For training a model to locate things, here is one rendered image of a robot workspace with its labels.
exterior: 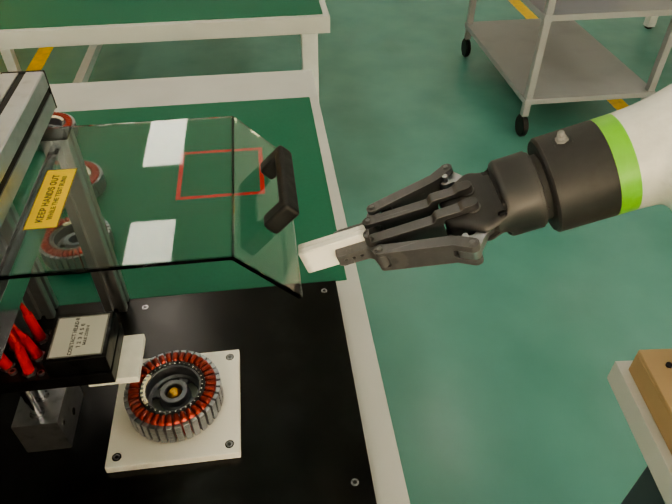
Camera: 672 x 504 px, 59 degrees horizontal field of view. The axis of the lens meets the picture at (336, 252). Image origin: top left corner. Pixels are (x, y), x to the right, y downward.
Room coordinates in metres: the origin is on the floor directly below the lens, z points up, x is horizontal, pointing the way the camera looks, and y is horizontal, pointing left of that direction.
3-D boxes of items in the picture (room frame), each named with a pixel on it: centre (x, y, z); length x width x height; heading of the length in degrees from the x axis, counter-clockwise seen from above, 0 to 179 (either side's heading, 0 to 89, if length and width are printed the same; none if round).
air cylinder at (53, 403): (0.39, 0.34, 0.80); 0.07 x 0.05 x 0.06; 7
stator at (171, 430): (0.41, 0.19, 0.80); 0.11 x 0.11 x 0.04
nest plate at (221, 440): (0.41, 0.19, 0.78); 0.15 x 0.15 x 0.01; 7
